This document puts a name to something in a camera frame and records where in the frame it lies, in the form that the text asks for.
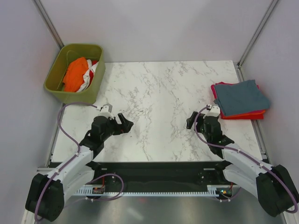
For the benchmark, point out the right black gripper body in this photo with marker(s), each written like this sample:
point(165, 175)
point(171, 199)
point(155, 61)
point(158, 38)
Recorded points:
point(200, 129)

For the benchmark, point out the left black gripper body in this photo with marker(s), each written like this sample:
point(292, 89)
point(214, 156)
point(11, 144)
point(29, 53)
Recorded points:
point(112, 128)

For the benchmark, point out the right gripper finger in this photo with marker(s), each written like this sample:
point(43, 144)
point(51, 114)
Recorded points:
point(189, 123)
point(195, 118)

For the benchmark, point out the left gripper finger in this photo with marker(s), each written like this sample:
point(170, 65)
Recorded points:
point(124, 122)
point(126, 129)

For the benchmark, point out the orange t shirt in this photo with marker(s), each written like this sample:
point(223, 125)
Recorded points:
point(73, 78)

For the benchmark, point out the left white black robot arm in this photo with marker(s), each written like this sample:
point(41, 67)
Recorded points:
point(48, 193)

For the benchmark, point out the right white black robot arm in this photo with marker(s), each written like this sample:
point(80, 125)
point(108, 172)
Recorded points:
point(271, 185)

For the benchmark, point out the folded magenta t shirt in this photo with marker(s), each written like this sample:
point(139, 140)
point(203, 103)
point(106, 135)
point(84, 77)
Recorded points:
point(213, 89)

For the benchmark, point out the folded grey-blue t shirt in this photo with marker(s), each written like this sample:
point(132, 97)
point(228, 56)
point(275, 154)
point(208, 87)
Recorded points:
point(240, 96)

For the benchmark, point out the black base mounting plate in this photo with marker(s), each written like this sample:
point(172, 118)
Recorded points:
point(159, 176)

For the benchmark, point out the folded red-orange t shirt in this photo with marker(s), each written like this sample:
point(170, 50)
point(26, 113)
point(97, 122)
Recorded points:
point(246, 116)

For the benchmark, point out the white red green t shirt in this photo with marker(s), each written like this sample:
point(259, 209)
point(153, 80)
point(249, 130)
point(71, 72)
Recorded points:
point(89, 74)

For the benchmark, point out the olive green plastic bin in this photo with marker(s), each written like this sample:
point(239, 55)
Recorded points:
point(69, 53)

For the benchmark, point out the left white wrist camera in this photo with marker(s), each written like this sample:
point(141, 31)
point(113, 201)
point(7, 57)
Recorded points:
point(106, 111)

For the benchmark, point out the right aluminium frame post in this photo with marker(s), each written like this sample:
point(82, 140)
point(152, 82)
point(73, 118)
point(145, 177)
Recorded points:
point(270, 9)

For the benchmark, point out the aluminium frame post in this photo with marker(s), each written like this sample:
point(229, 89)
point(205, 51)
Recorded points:
point(270, 9)
point(47, 20)

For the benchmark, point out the white slotted cable duct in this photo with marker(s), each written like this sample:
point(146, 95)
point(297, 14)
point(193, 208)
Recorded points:
point(211, 191)

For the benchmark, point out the aluminium extrusion rail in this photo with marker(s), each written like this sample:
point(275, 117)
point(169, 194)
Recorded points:
point(44, 171)

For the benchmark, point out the left aluminium frame post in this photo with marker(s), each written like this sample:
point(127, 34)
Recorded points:
point(47, 20)

